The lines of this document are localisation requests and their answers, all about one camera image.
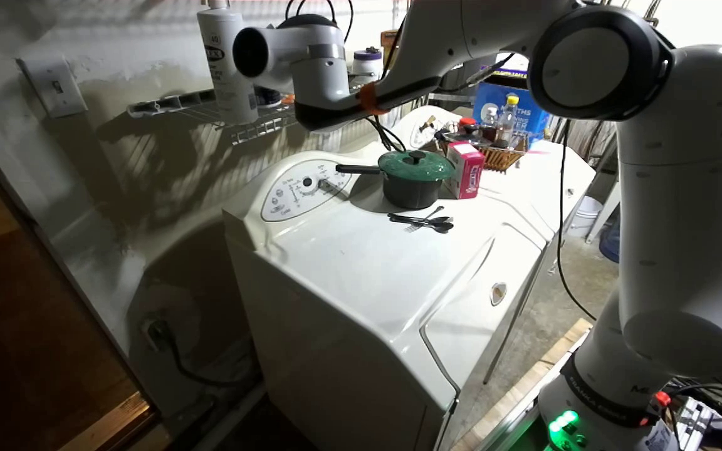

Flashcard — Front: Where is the brown wooden door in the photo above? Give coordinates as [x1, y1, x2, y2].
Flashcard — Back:
[0, 141, 159, 451]

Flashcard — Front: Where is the tall white bottle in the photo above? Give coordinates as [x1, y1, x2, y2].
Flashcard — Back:
[196, 7, 250, 124]

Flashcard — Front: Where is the red candy box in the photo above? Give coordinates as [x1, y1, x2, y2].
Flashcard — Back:
[447, 141, 488, 200]

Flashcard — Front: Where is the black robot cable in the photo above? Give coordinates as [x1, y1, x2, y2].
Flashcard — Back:
[552, 114, 599, 325]

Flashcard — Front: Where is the wicker basket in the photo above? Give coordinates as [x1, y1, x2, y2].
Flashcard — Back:
[471, 123, 538, 172]

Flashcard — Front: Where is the black power cord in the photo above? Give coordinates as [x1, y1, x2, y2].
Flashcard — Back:
[143, 311, 258, 391]

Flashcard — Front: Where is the white light switch plate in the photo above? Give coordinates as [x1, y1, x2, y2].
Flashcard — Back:
[16, 49, 93, 121]

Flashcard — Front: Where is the blue cardboard box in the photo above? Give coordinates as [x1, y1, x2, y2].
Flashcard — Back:
[469, 81, 550, 141]

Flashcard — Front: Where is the yellow capped bottle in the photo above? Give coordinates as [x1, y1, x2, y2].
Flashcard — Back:
[493, 92, 523, 150]

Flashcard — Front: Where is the white washing machine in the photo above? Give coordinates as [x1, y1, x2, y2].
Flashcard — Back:
[222, 102, 602, 451]

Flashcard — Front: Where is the white wire shelf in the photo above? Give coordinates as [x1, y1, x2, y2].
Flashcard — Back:
[125, 84, 295, 150]

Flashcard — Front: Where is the orange cable strap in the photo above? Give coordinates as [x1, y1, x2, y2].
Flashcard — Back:
[358, 81, 385, 114]

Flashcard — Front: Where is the white jar blue lid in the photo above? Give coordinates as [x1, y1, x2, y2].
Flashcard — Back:
[352, 46, 385, 83]

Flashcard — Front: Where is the wooden floor board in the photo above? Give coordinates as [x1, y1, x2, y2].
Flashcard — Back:
[451, 321, 591, 451]

